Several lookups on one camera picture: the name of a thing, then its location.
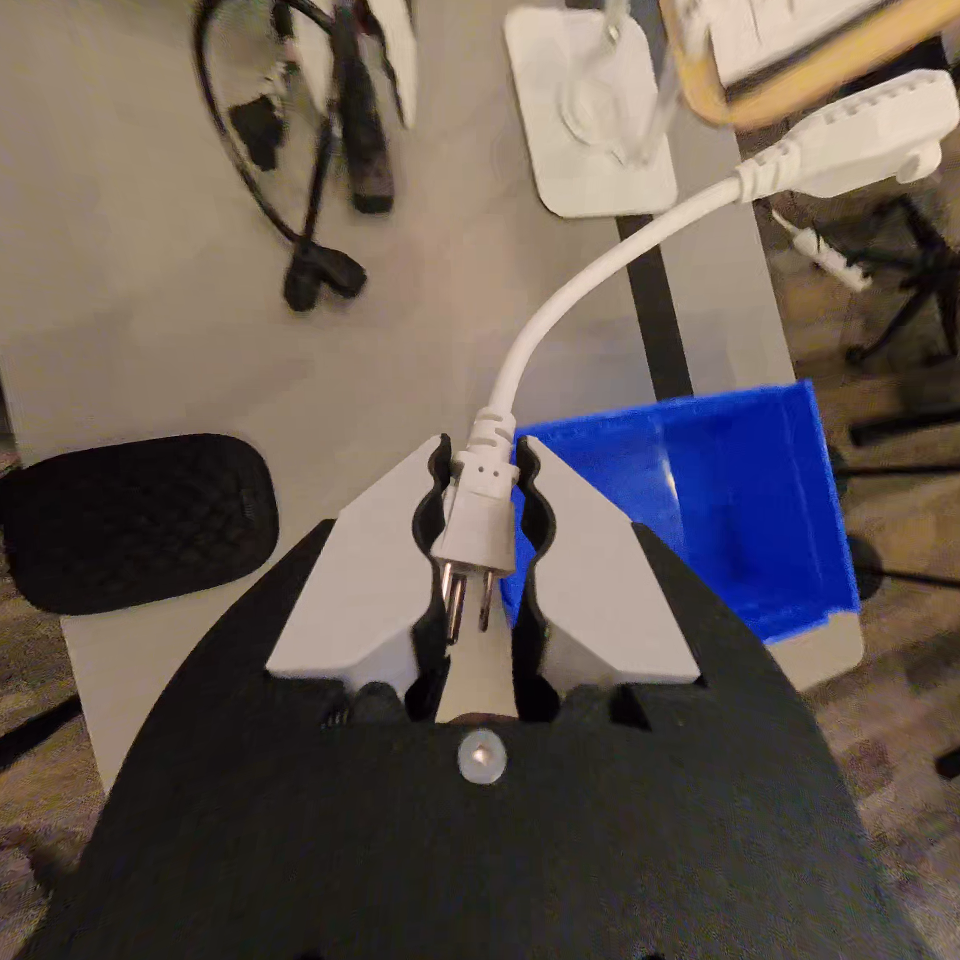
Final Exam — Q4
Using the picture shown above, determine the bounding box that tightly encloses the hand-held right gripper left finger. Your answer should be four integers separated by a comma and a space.
265, 433, 453, 710

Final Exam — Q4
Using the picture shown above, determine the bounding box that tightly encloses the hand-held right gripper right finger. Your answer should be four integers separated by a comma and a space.
512, 436, 704, 720

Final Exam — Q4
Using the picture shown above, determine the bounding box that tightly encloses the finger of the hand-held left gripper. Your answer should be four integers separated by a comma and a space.
291, 0, 340, 114
372, 0, 419, 130

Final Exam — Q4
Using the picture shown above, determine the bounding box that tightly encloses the braided cord with plug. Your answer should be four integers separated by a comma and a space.
228, 45, 301, 172

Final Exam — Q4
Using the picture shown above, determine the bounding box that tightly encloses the black power strip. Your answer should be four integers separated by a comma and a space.
330, 3, 396, 215

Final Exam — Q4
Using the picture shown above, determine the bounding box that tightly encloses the white power plug cable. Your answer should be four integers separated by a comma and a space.
431, 69, 960, 646

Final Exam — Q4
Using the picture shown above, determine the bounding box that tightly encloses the black power plug cable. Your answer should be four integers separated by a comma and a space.
193, 0, 369, 314

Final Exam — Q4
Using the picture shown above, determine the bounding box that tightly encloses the white board with black edge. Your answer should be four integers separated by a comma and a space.
504, 3, 680, 220

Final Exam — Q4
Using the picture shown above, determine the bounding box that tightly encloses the blue plastic box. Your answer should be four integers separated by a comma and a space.
501, 378, 862, 646

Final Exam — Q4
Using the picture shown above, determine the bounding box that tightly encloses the black ribbed pad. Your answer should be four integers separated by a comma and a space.
0, 432, 280, 616

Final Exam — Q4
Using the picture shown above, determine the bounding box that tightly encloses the wood edged white board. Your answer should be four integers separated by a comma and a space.
658, 0, 960, 130

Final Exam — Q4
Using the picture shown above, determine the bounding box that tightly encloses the grey table leg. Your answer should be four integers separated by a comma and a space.
615, 213, 695, 402

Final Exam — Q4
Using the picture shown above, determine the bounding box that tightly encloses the black office chair base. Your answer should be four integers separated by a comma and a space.
846, 193, 960, 451

